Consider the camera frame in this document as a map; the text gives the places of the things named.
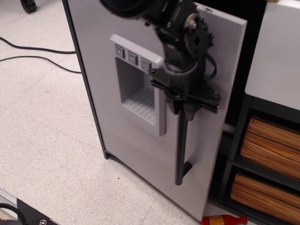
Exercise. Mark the grey water dispenser panel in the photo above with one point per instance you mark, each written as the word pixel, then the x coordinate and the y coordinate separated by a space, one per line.
pixel 143 103

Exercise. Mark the lower woven wooden basket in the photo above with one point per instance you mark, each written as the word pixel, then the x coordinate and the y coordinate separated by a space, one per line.
pixel 266 198

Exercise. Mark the red toy ketchup bottle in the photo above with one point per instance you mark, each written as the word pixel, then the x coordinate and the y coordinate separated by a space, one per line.
pixel 224 220

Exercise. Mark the grey toy fridge door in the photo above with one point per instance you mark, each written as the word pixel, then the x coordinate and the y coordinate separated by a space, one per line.
pixel 153 157

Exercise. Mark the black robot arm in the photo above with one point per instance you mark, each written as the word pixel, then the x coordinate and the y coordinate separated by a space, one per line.
pixel 185 37

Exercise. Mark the woven wooden basket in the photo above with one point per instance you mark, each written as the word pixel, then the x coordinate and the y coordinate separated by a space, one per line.
pixel 266 198
pixel 273 146

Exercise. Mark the upper woven wooden basket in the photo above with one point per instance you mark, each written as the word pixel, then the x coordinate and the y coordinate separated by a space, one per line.
pixel 273 146

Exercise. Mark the white toy item on shelf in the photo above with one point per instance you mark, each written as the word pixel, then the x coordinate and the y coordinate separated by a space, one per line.
pixel 229 128

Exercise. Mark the dark grey fridge cabinet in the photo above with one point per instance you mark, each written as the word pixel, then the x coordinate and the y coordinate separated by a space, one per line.
pixel 241 108

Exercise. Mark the black cylindrical door handle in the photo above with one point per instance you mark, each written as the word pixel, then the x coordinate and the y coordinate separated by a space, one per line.
pixel 182 167

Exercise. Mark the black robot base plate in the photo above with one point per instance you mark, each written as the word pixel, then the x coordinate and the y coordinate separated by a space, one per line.
pixel 33 216

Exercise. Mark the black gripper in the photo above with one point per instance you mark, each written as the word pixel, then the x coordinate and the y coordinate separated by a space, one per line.
pixel 185 89

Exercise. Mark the black caster wheel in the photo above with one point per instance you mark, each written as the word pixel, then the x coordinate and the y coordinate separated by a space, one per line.
pixel 29 6

